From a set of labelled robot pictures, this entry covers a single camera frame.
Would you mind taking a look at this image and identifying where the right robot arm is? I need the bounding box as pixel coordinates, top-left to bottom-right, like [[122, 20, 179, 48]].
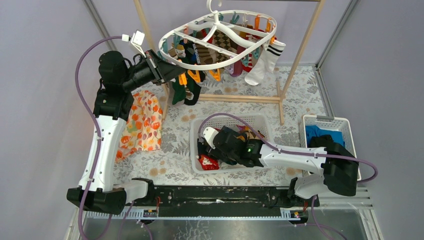
[[199, 127, 359, 206]]

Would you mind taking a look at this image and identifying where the black sunaibe sport sock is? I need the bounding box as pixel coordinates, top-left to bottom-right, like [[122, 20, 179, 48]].
[[184, 78, 202, 106]]

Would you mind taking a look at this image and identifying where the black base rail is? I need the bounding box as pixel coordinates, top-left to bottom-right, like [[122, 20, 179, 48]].
[[134, 185, 320, 208]]

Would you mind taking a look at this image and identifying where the wooden drying rack frame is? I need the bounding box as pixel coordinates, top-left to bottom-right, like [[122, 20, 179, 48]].
[[134, 0, 325, 124]]

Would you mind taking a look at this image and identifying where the blue cloth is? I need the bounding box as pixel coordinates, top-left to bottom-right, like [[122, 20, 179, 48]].
[[305, 125, 346, 147]]

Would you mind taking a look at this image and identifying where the white sock laundry basket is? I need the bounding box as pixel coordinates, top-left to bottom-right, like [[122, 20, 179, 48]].
[[189, 112, 274, 175]]

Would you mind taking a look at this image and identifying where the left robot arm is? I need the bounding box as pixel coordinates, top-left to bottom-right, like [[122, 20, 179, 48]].
[[66, 50, 186, 215]]

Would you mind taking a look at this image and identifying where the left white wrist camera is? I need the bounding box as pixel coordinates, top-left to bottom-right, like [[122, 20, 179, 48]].
[[121, 30, 146, 58]]

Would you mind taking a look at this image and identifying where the white oval sock hanger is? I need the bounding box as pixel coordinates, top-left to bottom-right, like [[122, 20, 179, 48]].
[[158, 0, 277, 71]]

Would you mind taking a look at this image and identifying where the white side basket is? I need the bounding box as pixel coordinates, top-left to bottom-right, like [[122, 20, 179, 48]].
[[299, 114, 362, 181]]

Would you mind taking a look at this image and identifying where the orange clothespin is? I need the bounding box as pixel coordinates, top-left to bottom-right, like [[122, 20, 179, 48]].
[[178, 73, 188, 86], [187, 70, 206, 83], [208, 68, 221, 82]]

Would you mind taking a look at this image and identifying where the floral orange cloth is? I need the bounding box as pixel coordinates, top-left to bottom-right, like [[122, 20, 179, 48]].
[[115, 90, 163, 163]]

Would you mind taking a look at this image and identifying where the green white yellow sock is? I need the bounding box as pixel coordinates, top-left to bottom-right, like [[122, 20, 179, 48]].
[[171, 81, 187, 106]]

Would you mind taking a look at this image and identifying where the white black striped sock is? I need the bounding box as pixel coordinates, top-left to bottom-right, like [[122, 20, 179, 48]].
[[244, 40, 286, 86]]

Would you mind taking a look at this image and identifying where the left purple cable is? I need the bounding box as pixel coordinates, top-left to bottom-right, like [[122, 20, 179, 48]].
[[74, 35, 132, 240]]

